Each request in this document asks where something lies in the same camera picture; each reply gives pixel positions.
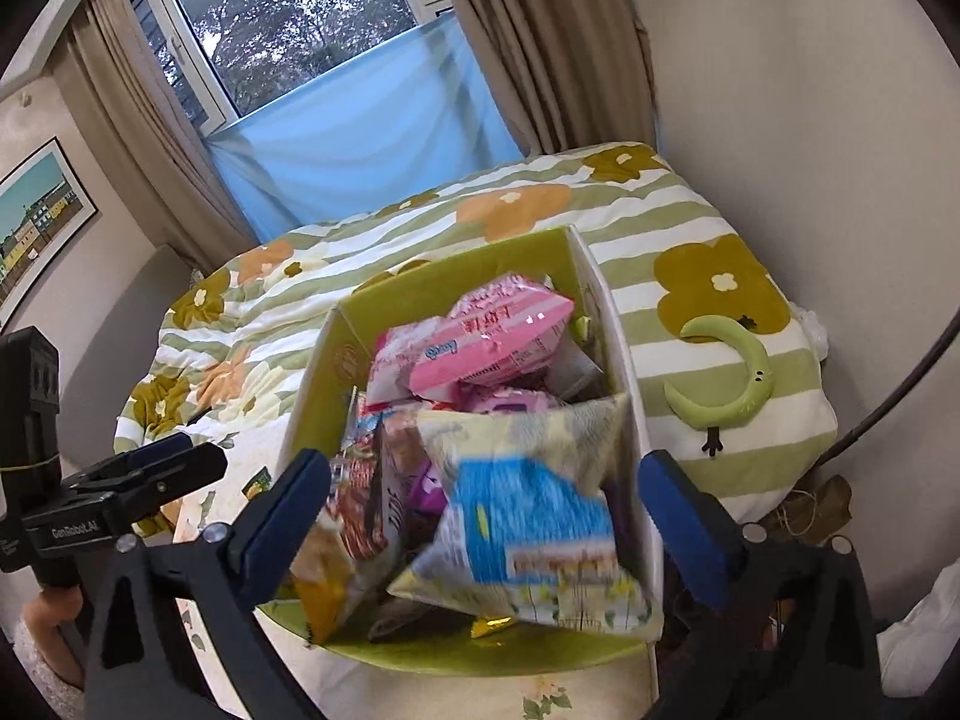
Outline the purple snack bag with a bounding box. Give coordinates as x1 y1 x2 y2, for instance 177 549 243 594
409 384 560 518

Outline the blue window cloth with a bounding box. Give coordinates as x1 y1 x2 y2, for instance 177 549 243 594
204 15 526 245

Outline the brown crumpled bundle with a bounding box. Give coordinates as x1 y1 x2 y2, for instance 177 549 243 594
750 476 856 541

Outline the framed wall picture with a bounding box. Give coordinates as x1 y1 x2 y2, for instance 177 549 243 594
0 136 100 331

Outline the green cardboard box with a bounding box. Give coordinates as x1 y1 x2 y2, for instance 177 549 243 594
274 225 668 672

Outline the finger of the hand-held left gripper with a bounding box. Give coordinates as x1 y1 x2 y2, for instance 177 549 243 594
60 431 197 496
105 444 228 522

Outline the white framed window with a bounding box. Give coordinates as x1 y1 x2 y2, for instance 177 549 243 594
124 0 458 128

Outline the green striped floral blanket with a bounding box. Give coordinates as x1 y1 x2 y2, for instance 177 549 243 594
112 141 839 541

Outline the grey padded headboard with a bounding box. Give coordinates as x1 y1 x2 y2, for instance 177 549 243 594
0 244 207 391

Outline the white crumpled bag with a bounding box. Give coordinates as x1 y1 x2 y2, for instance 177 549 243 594
791 300 830 361

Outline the pink striped snack bag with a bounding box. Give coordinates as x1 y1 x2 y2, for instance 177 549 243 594
409 274 577 402

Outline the blue and cream snack bag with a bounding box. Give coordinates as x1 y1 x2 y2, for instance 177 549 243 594
386 394 665 642

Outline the beige curtain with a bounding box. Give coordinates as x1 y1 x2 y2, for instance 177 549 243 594
45 0 263 275
424 0 661 158

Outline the white cloth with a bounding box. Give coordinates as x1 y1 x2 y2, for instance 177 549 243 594
877 577 960 698

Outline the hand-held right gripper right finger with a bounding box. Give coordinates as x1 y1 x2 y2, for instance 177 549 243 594
637 450 882 720

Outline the person's left forearm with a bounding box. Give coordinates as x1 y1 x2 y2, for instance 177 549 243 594
11 626 87 717

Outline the black cable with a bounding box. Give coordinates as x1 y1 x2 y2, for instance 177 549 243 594
814 315 960 481

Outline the person's left hand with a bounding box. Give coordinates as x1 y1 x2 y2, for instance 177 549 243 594
21 586 85 642

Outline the yellow snack bag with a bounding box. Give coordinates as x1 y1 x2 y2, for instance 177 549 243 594
289 510 391 646

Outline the clear shrimp cracker bag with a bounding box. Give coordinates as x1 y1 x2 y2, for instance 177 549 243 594
330 409 421 563

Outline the green moon plush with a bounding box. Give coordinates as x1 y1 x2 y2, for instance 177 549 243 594
664 315 776 458

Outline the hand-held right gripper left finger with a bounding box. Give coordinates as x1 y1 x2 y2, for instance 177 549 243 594
84 448 335 720

